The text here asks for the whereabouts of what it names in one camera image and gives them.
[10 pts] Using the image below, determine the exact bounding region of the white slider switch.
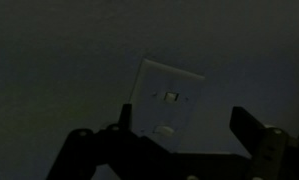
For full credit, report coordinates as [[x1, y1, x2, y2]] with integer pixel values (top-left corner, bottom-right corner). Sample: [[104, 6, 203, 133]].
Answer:
[[153, 125, 175, 137]]

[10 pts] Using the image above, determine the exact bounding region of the small toggle light switch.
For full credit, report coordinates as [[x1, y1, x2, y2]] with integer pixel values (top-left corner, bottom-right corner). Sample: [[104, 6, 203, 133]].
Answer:
[[164, 91, 179, 103]]

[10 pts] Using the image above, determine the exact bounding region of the white wall switch plate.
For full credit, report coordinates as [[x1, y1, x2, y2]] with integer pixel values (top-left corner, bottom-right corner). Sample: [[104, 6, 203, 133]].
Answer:
[[128, 57, 206, 154]]

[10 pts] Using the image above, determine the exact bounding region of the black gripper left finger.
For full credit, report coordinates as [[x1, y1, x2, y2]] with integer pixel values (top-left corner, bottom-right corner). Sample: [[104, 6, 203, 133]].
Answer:
[[44, 103, 173, 180]]

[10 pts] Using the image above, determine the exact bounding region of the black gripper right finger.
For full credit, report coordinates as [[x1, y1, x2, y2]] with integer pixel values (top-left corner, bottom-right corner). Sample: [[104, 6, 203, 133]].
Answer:
[[229, 106, 299, 180]]

